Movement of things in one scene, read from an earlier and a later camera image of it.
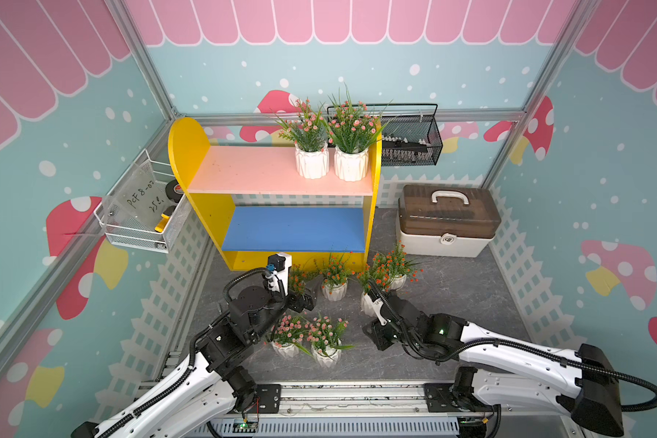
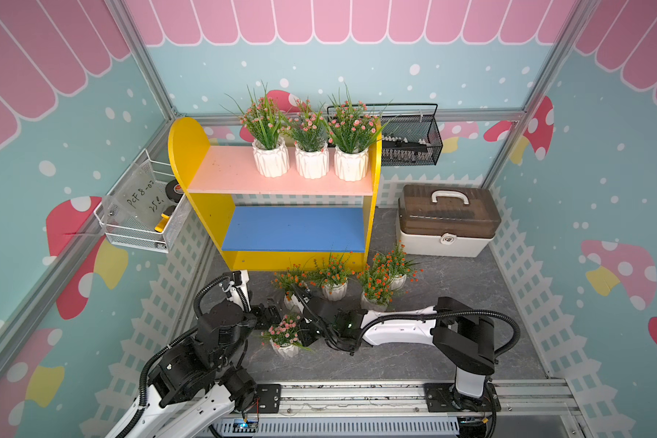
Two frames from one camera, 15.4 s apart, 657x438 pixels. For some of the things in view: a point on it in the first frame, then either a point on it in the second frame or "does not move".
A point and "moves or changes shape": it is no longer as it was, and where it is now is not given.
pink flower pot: [351, 130] does not move
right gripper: [374, 328] -> [303, 338]
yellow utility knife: [161, 224] does not move
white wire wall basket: [144, 209] does not move
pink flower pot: [309, 135] does not move
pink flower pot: [324, 335] moves or changes shape
